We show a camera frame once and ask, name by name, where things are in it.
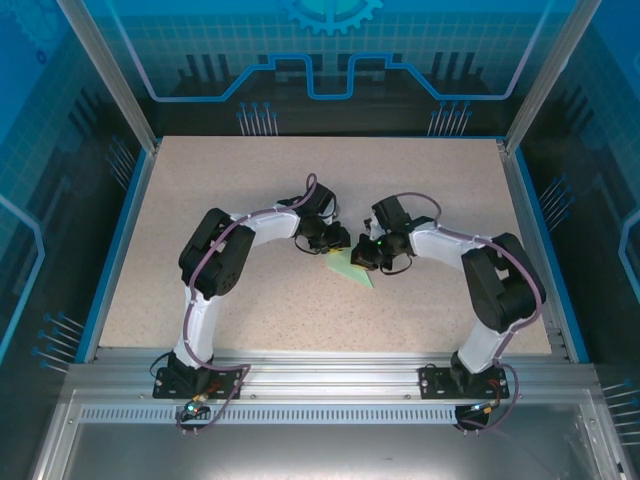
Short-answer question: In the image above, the light green paper sheet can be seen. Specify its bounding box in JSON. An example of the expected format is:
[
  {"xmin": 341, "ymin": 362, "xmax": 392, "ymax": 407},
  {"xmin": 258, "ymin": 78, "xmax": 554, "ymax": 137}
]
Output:
[{"xmin": 322, "ymin": 248, "xmax": 376, "ymax": 291}]

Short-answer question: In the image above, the aluminium frame post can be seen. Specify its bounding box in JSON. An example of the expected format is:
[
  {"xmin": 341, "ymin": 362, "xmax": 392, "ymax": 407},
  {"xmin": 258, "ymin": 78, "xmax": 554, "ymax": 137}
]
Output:
[
  {"xmin": 502, "ymin": 0, "xmax": 604, "ymax": 154},
  {"xmin": 55, "ymin": 0, "xmax": 161, "ymax": 154}
]

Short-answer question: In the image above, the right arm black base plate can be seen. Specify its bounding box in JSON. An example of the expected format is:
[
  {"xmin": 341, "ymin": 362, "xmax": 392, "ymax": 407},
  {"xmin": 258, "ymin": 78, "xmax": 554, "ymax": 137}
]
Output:
[{"xmin": 417, "ymin": 363, "xmax": 512, "ymax": 401}]

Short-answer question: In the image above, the brushed metal sheet panel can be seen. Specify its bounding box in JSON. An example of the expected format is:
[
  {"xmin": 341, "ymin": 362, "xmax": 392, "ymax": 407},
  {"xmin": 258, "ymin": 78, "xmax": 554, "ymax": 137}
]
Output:
[{"xmin": 29, "ymin": 389, "xmax": 631, "ymax": 480}]

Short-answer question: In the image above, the slotted grey cable duct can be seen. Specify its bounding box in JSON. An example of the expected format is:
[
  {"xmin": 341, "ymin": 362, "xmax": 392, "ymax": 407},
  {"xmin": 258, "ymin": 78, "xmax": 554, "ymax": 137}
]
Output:
[{"xmin": 78, "ymin": 404, "xmax": 576, "ymax": 425}]

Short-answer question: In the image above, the cable connector with green light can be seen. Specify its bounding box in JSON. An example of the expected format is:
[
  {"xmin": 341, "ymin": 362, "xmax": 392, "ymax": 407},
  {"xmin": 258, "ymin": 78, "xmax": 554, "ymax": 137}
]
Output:
[
  {"xmin": 467, "ymin": 397, "xmax": 503, "ymax": 417},
  {"xmin": 182, "ymin": 393, "xmax": 211, "ymax": 419}
]

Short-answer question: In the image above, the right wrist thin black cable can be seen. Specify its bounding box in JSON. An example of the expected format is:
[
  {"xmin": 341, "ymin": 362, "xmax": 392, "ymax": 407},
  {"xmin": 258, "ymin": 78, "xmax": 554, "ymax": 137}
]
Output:
[{"xmin": 378, "ymin": 253, "xmax": 415, "ymax": 276}]

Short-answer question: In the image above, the wrist thin black cable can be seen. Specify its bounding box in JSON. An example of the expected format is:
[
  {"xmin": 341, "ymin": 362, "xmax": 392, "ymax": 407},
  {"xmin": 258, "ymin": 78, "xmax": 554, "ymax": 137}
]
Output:
[
  {"xmin": 378, "ymin": 253, "xmax": 415, "ymax": 276},
  {"xmin": 292, "ymin": 233, "xmax": 322, "ymax": 256}
]

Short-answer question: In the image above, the aluminium side rail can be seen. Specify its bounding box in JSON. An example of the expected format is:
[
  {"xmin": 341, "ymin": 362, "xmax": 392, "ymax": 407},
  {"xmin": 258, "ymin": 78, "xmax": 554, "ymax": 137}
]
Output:
[{"xmin": 496, "ymin": 138, "xmax": 571, "ymax": 362}]

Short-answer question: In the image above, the blue table border strip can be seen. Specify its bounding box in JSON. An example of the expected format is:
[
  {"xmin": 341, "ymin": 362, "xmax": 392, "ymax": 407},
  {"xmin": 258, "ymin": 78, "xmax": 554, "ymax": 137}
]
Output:
[
  {"xmin": 82, "ymin": 147, "xmax": 157, "ymax": 364},
  {"xmin": 512, "ymin": 148, "xmax": 592, "ymax": 364}
]

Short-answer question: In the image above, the left wrist thin black cable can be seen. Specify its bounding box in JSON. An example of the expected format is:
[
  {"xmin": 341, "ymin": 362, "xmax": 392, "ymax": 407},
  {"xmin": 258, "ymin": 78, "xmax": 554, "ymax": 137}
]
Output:
[{"xmin": 292, "ymin": 233, "xmax": 322, "ymax": 256}]

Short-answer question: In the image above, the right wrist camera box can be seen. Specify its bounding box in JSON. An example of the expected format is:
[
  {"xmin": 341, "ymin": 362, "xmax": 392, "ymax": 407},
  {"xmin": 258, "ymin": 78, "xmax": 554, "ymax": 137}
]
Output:
[{"xmin": 362, "ymin": 214, "xmax": 384, "ymax": 242}]

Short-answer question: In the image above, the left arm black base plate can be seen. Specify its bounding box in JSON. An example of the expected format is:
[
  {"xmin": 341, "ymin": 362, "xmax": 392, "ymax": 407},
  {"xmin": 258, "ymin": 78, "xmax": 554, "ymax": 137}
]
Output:
[{"xmin": 152, "ymin": 366, "xmax": 246, "ymax": 401}]

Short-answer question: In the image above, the long aluminium mounting rail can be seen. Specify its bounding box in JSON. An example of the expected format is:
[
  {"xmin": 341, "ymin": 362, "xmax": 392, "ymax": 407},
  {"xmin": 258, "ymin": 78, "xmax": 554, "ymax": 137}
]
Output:
[{"xmin": 64, "ymin": 348, "xmax": 599, "ymax": 401}]

